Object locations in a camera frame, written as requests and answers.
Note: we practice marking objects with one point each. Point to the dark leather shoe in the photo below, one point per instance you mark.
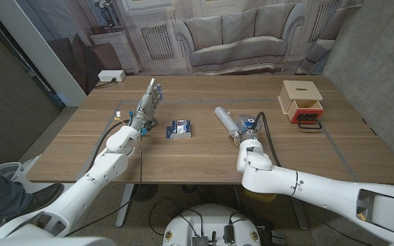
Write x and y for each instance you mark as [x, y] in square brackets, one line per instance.
[44, 194]

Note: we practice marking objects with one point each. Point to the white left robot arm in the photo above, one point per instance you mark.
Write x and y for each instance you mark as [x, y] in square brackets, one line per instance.
[104, 171]

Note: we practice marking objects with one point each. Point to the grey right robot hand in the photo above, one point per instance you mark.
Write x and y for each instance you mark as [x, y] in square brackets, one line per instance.
[250, 128]

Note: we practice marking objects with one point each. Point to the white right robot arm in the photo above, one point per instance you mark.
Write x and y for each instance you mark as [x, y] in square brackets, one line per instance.
[320, 194]

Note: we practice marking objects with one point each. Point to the black power adapter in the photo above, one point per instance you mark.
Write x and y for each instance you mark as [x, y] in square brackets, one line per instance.
[228, 234]

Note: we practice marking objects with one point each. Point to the white power strip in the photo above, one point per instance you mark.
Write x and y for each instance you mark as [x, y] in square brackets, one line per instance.
[111, 75]

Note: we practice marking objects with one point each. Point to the black round fan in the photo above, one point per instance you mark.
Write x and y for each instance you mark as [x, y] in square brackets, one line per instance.
[145, 193]

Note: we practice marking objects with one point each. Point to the white robot torso edge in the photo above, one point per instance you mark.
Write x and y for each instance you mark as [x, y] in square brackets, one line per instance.
[46, 242]

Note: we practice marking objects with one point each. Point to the blue white package box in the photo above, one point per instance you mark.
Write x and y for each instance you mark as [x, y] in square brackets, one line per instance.
[180, 129]

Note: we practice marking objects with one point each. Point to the clear plastic wrap roll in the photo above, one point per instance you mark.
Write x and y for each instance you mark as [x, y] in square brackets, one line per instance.
[225, 119]

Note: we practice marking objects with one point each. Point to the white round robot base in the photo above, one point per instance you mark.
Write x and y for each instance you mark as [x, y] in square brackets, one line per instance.
[210, 218]

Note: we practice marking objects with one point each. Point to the yellow plastic object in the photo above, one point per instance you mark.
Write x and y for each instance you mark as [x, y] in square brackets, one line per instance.
[260, 198]

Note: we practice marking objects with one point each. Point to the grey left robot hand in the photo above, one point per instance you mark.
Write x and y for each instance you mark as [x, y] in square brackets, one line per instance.
[145, 109]

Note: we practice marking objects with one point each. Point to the printed living room backdrop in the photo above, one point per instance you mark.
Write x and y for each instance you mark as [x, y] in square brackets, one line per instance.
[238, 34]

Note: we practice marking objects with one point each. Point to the light wooden drawer housing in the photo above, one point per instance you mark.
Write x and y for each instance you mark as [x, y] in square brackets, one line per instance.
[301, 89]

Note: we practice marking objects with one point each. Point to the white table leg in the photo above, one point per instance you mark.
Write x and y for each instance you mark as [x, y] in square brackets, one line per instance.
[125, 205]
[301, 215]

